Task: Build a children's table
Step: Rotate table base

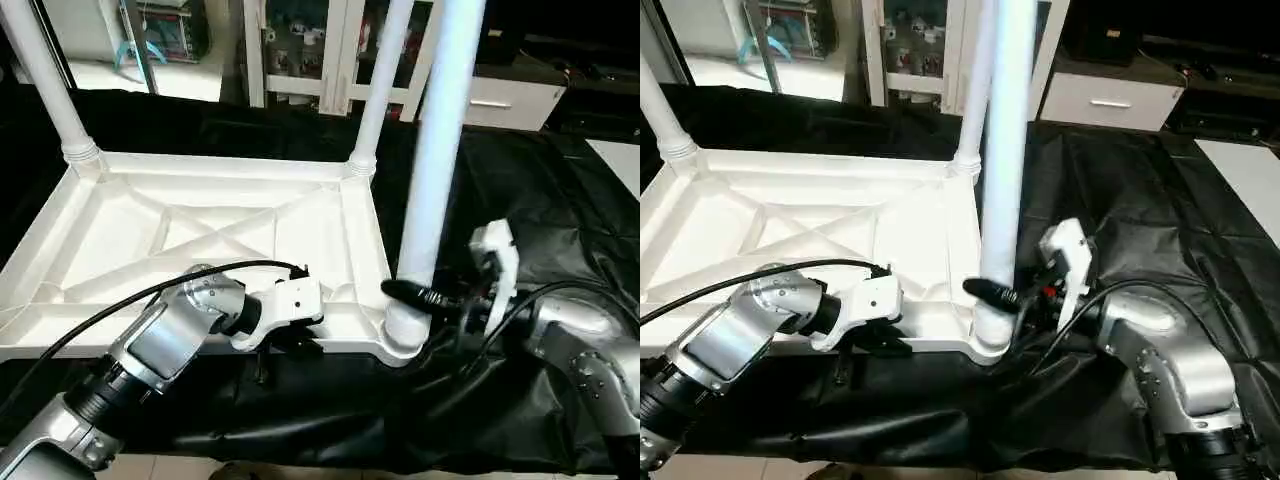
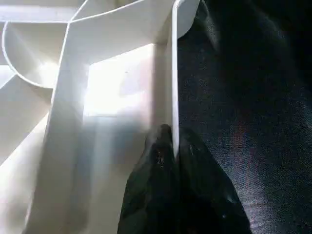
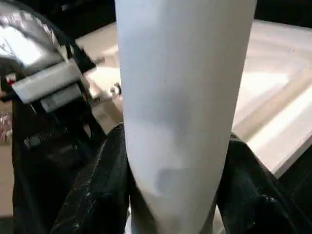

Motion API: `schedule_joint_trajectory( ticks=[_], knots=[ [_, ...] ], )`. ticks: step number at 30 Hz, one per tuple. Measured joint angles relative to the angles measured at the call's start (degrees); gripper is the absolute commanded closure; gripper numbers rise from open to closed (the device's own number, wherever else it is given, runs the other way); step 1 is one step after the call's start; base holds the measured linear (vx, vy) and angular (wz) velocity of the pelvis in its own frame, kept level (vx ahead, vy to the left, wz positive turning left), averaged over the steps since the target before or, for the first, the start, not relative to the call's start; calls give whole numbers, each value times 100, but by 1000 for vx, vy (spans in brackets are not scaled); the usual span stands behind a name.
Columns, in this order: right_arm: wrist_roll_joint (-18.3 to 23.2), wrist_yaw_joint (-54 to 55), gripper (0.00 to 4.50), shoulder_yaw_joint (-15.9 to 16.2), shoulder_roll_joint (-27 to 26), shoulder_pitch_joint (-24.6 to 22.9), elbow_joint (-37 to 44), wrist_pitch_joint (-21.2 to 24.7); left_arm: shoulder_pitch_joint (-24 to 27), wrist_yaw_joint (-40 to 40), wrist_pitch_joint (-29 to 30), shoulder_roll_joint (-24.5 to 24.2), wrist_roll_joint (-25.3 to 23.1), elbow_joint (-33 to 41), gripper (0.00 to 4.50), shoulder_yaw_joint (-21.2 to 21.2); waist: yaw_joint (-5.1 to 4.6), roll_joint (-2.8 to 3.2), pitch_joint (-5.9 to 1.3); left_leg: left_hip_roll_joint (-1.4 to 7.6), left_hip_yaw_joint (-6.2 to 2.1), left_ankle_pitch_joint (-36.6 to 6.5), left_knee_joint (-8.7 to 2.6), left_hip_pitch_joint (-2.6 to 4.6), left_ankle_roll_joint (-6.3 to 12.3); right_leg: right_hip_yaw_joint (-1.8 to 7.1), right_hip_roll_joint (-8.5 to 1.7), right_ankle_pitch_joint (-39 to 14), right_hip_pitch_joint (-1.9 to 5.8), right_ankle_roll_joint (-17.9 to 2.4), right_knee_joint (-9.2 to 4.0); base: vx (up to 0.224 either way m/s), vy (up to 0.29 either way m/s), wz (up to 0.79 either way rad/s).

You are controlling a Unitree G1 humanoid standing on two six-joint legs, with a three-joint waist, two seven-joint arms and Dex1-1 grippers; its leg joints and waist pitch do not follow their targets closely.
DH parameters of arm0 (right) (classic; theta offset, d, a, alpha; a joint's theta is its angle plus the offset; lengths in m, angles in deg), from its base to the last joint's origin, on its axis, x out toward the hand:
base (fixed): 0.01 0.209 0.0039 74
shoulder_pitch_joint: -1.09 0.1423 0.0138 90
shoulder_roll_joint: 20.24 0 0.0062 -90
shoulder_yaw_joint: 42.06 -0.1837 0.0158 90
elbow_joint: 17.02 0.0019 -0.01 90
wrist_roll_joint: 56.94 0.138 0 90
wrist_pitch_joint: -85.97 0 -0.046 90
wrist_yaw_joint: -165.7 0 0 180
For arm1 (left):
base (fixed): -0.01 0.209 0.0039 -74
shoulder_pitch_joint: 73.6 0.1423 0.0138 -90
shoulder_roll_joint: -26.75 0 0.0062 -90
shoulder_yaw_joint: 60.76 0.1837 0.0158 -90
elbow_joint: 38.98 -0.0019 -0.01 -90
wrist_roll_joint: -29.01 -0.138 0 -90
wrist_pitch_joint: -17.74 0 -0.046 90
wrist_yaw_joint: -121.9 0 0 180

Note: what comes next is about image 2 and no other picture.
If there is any white plastic table top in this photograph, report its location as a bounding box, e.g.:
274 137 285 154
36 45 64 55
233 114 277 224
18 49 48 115
0 0 201 234

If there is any black work mat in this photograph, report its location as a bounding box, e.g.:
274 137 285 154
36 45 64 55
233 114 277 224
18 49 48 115
175 0 312 234

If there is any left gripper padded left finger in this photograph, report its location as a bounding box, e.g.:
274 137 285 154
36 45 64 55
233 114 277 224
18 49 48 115
117 124 179 234

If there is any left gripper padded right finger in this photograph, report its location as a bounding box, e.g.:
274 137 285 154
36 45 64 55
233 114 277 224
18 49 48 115
175 128 253 234

